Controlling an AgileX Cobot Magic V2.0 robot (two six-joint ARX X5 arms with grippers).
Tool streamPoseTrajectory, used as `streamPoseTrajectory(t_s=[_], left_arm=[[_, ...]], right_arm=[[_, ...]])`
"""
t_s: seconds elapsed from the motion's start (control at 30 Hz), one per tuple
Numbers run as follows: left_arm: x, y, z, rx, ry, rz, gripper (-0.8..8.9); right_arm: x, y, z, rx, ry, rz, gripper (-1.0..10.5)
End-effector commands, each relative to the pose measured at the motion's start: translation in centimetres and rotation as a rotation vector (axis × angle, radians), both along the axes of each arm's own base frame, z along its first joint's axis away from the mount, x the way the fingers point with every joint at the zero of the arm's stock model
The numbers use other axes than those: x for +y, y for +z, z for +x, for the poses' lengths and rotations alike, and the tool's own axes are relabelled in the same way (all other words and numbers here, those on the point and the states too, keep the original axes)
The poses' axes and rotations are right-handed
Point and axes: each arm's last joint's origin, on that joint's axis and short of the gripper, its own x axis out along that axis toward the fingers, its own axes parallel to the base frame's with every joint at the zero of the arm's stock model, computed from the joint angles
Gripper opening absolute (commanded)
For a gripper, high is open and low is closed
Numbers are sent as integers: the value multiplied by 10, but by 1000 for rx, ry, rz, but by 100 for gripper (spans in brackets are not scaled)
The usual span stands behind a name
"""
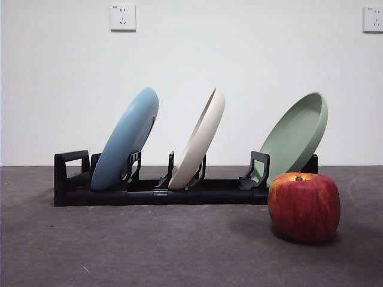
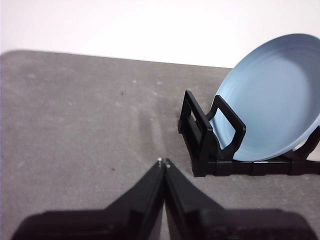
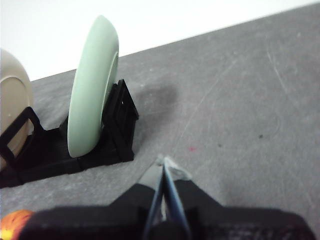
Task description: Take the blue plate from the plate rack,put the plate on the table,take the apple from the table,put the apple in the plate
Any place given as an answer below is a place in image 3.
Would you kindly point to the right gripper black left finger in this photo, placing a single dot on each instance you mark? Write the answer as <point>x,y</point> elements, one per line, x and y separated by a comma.
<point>105,220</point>

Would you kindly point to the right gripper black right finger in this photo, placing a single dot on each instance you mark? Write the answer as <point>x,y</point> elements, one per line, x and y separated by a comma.
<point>225,225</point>

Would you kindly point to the red apple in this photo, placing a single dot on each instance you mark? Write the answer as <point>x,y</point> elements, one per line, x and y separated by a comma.
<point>15,222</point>

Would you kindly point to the black plate rack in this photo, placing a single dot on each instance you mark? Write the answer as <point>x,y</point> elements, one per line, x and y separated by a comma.
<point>50,155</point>

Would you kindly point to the pale green plate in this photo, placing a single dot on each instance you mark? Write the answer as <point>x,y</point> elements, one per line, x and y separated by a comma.
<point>87,100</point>

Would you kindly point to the beige plate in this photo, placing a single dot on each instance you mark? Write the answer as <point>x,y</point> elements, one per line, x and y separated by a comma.
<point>12,95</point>

